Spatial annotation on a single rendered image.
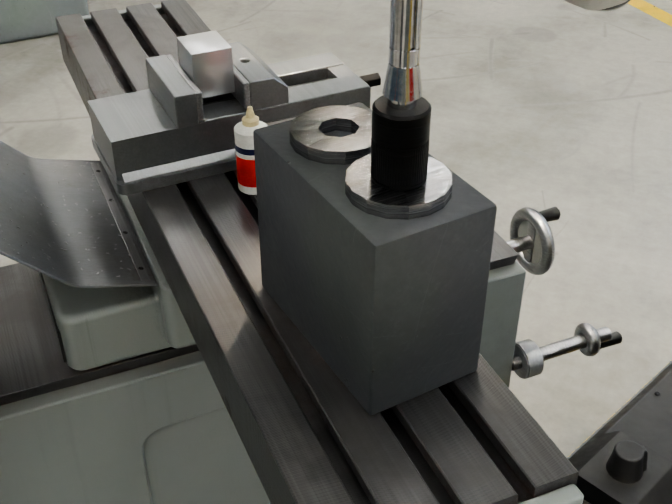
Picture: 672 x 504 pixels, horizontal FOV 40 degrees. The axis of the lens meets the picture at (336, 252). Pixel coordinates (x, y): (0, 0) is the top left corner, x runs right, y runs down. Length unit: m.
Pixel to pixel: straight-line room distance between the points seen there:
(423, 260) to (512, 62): 3.09
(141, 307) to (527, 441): 0.53
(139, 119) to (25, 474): 0.48
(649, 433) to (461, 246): 0.65
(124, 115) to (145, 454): 0.46
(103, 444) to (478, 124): 2.30
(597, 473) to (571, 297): 1.32
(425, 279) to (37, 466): 0.68
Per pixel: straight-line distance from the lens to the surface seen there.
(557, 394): 2.25
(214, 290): 0.98
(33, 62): 3.94
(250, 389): 0.86
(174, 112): 1.14
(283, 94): 1.17
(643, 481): 1.27
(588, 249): 2.73
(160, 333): 1.19
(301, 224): 0.83
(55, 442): 1.26
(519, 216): 1.59
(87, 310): 1.16
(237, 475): 1.42
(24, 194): 1.23
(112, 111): 1.20
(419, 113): 0.73
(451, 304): 0.80
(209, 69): 1.16
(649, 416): 1.39
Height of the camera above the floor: 1.53
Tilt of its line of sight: 36 degrees down
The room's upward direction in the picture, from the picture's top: straight up
